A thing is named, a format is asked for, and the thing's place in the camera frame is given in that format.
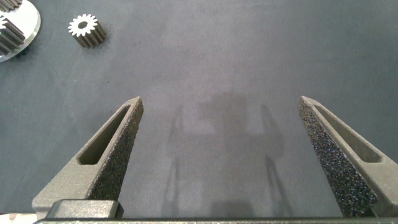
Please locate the small steel gear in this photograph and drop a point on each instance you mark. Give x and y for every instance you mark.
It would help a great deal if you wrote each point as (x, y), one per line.
(75, 30)

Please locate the round white plate with pins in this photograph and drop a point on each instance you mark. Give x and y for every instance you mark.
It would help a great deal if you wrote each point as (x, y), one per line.
(28, 15)

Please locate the large steel gear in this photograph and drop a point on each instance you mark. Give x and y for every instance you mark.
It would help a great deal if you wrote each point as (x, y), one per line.
(11, 37)

